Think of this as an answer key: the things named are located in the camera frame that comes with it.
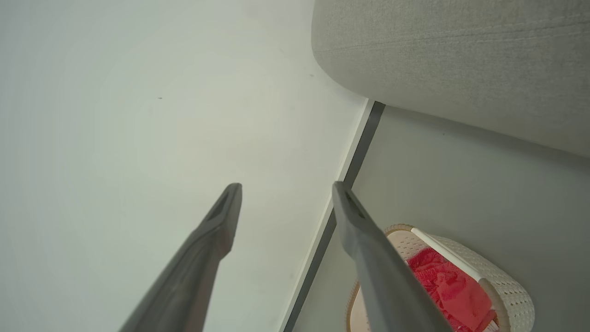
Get cream perforated laundry basket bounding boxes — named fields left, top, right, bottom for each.
left=346, top=224, right=535, bottom=332

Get grey fabric sofa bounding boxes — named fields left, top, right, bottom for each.
left=311, top=0, right=590, bottom=159

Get red garment with white tag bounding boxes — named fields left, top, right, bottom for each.
left=406, top=248, right=498, bottom=332

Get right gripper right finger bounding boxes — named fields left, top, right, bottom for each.
left=332, top=181, right=453, bottom=332

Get white and black baseboard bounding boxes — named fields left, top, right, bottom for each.
left=277, top=98, right=386, bottom=332

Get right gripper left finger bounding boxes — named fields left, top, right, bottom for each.
left=119, top=183, right=243, bottom=332

